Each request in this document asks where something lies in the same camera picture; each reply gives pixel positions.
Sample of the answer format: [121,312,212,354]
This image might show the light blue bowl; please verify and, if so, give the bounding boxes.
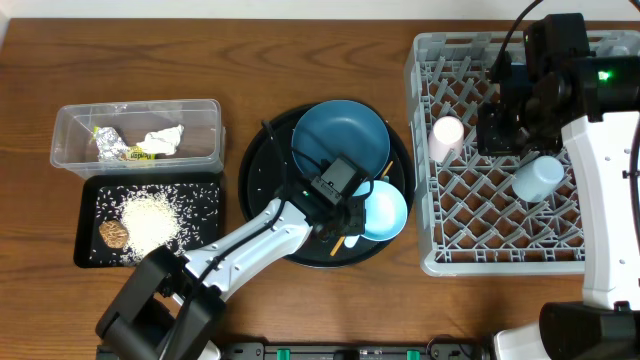
[354,180,409,242]

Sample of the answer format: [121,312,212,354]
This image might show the light blue cup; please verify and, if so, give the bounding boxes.
[512,156,564,203]

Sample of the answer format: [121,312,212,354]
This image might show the pink cup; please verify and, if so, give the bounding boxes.
[428,116,464,162]

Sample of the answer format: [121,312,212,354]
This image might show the white tissue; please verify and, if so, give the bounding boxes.
[136,125,184,156]

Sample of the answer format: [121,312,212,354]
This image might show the brown cookie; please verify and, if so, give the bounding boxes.
[98,220,129,249]

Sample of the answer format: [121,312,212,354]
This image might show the yellow foil snack wrapper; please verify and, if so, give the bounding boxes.
[93,127,155,162]

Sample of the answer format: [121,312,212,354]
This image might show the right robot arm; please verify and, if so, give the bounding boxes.
[476,13,639,359]

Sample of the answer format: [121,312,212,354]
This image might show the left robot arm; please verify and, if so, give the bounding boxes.
[96,175,375,359]

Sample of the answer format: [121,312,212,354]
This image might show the white plastic knife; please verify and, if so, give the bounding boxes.
[343,175,390,248]

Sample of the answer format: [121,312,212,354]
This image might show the wooden chopstick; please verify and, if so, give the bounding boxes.
[330,160,394,257]

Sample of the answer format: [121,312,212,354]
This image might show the dark blue plate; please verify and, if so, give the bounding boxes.
[291,100,391,180]

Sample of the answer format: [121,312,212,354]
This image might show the spilled rice grains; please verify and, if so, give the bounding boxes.
[92,134,291,265]

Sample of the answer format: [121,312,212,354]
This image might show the clear plastic bin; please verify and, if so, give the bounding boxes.
[50,99,226,179]

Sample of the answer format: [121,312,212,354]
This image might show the black rectangular tray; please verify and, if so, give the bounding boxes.
[73,172,225,269]

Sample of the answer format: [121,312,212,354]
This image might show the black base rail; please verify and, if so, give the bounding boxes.
[221,336,492,360]

